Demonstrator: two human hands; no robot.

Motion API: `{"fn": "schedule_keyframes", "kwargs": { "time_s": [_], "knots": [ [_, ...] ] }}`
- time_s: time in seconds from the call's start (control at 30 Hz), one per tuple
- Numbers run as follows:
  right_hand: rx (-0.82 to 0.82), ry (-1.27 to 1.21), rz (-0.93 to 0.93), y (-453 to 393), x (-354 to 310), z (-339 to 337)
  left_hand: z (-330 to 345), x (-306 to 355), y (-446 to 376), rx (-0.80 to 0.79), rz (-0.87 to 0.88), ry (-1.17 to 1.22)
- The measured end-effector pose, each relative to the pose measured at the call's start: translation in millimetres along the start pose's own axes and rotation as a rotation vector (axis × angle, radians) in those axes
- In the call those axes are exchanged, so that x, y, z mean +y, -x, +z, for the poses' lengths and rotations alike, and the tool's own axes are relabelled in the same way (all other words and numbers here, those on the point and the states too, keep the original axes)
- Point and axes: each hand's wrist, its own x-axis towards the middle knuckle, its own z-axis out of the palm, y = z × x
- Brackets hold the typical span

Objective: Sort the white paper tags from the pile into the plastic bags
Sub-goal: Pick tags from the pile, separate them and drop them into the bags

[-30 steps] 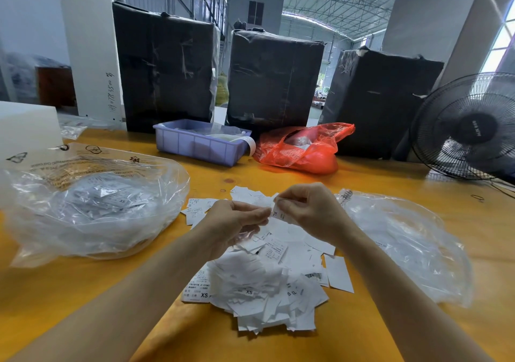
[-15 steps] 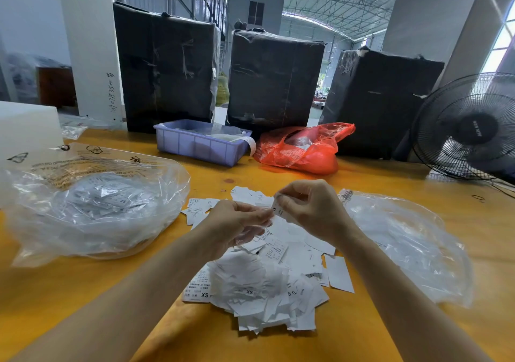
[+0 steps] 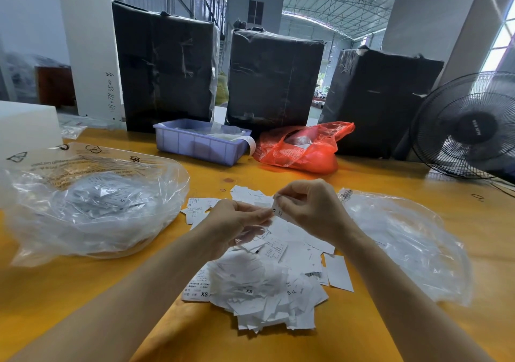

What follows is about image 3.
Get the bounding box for clear plastic bag black print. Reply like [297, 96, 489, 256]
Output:
[336, 187, 474, 306]

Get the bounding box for blue plastic bin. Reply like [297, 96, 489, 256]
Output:
[153, 118, 257, 167]

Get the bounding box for black table fan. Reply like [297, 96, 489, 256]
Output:
[409, 72, 515, 183]

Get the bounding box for pile of white labels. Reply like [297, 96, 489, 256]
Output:
[181, 184, 355, 334]

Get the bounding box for person's right hand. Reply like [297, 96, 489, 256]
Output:
[273, 179, 365, 248]

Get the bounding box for white pillar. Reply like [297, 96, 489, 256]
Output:
[56, 0, 126, 124]

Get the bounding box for grey cabin with window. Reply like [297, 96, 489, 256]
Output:
[226, 0, 285, 35]

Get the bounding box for person's left forearm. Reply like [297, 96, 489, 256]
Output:
[8, 239, 217, 362]

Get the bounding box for person's left hand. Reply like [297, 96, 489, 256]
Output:
[196, 199, 275, 257]

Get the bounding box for large clear bag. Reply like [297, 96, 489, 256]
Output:
[0, 145, 192, 269]

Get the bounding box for white paper label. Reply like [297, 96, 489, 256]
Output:
[271, 195, 289, 219]

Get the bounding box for white foam box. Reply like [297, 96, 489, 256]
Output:
[0, 101, 64, 166]

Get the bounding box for person's right forearm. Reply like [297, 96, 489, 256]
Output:
[338, 227, 495, 362]

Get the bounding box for large black wrapped bale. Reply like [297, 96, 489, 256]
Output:
[225, 28, 326, 140]
[112, 1, 220, 133]
[319, 47, 445, 161]

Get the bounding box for red plastic bag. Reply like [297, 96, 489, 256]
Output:
[253, 121, 356, 174]

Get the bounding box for brown wooden cabinet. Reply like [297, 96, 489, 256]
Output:
[36, 65, 77, 109]

